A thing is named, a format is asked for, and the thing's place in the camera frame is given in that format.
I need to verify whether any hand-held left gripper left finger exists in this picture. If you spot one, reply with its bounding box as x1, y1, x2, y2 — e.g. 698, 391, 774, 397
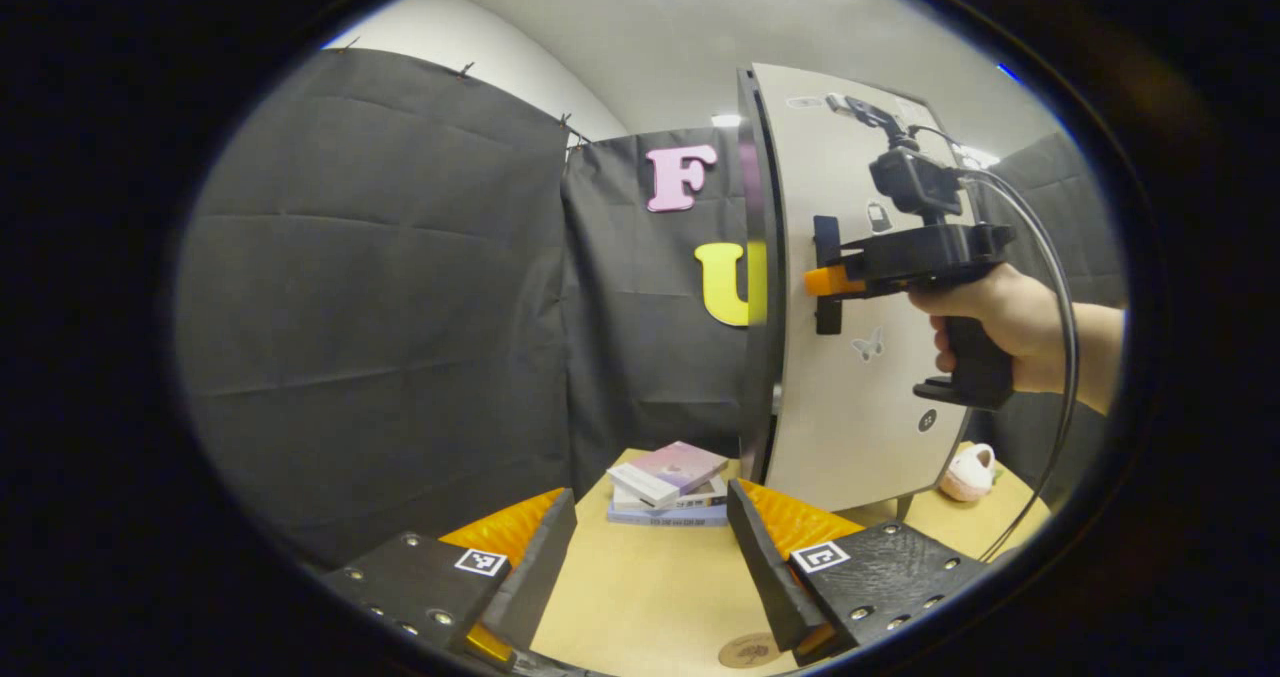
322, 487, 580, 670

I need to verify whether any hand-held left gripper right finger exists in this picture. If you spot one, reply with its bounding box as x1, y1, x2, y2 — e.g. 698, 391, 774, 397
726, 477, 993, 666

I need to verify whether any black door handle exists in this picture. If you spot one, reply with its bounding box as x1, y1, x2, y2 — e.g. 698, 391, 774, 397
813, 215, 844, 336

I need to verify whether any blue book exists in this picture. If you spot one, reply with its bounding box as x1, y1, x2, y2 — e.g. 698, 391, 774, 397
606, 502, 729, 529

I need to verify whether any pink book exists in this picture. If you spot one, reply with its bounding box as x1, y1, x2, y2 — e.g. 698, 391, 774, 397
607, 441, 730, 508

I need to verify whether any pink plush toy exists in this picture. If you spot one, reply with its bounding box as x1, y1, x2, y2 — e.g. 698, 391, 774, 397
938, 443, 997, 504

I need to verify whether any black backdrop cloth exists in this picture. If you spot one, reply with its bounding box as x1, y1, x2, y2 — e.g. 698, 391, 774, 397
178, 47, 1126, 568

